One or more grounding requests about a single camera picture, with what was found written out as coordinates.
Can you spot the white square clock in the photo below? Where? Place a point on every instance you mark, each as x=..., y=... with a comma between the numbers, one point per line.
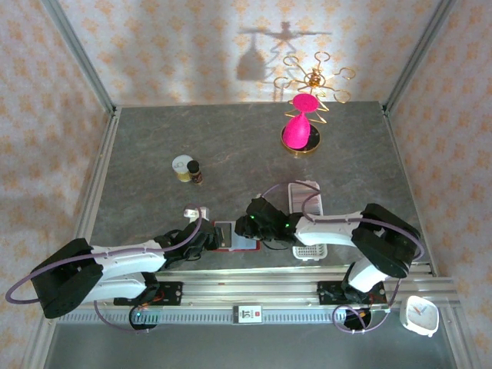
x=419, y=315

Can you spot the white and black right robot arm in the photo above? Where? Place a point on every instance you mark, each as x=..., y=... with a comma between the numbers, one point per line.
x=326, y=232

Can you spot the aluminium frame post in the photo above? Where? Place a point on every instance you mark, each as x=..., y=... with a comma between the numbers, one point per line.
x=80, y=54
x=419, y=54

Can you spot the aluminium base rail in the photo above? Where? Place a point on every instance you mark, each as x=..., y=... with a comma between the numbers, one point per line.
x=250, y=288

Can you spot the small dark bottle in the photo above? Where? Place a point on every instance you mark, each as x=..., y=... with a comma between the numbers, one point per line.
x=194, y=175

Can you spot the white plastic basket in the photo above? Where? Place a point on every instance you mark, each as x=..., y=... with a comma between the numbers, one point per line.
x=307, y=253

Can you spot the pink wine glass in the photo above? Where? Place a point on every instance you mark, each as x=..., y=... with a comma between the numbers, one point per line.
x=296, y=132

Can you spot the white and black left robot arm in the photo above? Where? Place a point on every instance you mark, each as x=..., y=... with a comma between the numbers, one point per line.
x=130, y=257

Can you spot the tin can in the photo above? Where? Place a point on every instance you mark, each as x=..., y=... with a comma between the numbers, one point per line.
x=180, y=165

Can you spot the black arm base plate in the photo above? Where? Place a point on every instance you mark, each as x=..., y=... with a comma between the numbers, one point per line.
x=173, y=294
x=326, y=294

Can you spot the aluminium table side rail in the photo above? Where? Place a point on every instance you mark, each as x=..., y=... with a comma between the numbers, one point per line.
x=98, y=180

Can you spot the white number tag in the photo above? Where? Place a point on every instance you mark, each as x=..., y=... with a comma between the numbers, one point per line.
x=248, y=315

